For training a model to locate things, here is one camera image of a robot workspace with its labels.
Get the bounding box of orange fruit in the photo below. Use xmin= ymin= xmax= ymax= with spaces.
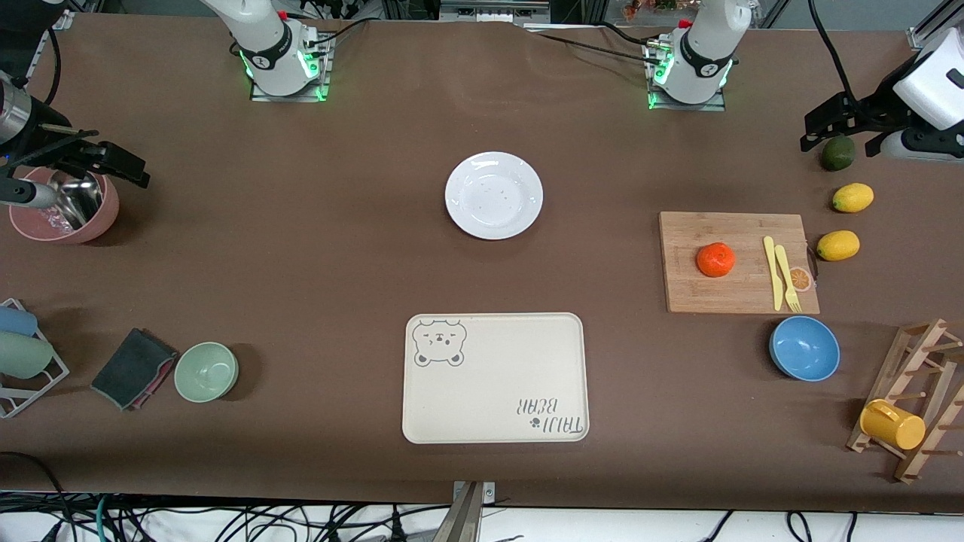
xmin=696 ymin=242 xmax=737 ymax=279

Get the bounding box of white round plate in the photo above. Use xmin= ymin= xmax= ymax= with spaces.
xmin=444 ymin=151 xmax=545 ymax=241

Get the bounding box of steel spoon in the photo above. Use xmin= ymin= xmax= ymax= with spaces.
xmin=45 ymin=172 xmax=104 ymax=230

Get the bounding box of green avocado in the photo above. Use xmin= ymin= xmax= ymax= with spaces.
xmin=820 ymin=135 xmax=857 ymax=172

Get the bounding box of pink bowl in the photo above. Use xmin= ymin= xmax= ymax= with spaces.
xmin=9 ymin=167 xmax=120 ymax=245

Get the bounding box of yellow lemon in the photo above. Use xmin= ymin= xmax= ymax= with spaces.
xmin=816 ymin=230 xmax=861 ymax=263
xmin=831 ymin=182 xmax=875 ymax=214

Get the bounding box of yellow plastic knife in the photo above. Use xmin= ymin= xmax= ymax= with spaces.
xmin=763 ymin=236 xmax=785 ymax=312

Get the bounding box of light blue cup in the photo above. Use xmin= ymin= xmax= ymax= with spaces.
xmin=0 ymin=305 xmax=38 ymax=337

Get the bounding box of yellow plastic fork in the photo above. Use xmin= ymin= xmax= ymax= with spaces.
xmin=774 ymin=244 xmax=803 ymax=314

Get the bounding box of pale green cup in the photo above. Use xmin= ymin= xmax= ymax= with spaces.
xmin=0 ymin=331 xmax=55 ymax=379

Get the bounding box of dark grey folded cloth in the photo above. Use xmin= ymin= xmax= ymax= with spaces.
xmin=90 ymin=327 xmax=178 ymax=411

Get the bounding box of pink folded cloth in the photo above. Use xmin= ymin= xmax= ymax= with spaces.
xmin=128 ymin=352 xmax=180 ymax=412

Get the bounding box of bamboo cutting board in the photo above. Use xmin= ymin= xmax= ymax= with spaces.
xmin=659 ymin=212 xmax=821 ymax=315

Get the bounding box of blue bowl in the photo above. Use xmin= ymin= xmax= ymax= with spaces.
xmin=768 ymin=315 xmax=841 ymax=383

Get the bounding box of pale green bowl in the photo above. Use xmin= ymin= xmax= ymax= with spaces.
xmin=174 ymin=342 xmax=240 ymax=404

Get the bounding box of wooden cup rack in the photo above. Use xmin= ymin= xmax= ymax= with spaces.
xmin=846 ymin=318 xmax=964 ymax=484

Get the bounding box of yellow mug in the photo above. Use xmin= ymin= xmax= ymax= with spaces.
xmin=859 ymin=399 xmax=927 ymax=452

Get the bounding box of cream bear print tray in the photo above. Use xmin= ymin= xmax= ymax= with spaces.
xmin=401 ymin=312 xmax=590 ymax=445

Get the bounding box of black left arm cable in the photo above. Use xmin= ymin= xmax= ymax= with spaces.
xmin=808 ymin=0 xmax=859 ymax=102

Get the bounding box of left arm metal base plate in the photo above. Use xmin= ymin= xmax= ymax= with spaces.
xmin=646 ymin=38 xmax=728 ymax=112

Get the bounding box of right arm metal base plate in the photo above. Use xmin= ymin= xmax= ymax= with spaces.
xmin=250 ymin=34 xmax=332 ymax=103

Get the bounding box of white wire rack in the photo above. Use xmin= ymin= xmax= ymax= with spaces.
xmin=0 ymin=298 xmax=71 ymax=419

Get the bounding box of black cable at left base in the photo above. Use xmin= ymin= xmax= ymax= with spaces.
xmin=523 ymin=29 xmax=664 ymax=62

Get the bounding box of black cable at base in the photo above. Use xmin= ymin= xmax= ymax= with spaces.
xmin=523 ymin=29 xmax=664 ymax=62
xmin=305 ymin=17 xmax=371 ymax=47

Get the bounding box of black cable at right base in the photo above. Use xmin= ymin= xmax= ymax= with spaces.
xmin=305 ymin=17 xmax=371 ymax=47

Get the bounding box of black floor cable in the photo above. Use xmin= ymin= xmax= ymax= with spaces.
xmin=0 ymin=450 xmax=76 ymax=542

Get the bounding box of aluminium frame profile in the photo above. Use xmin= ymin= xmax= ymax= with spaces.
xmin=439 ymin=0 xmax=552 ymax=23

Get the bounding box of metal bracket at table edge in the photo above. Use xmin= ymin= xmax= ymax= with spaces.
xmin=450 ymin=480 xmax=496 ymax=542

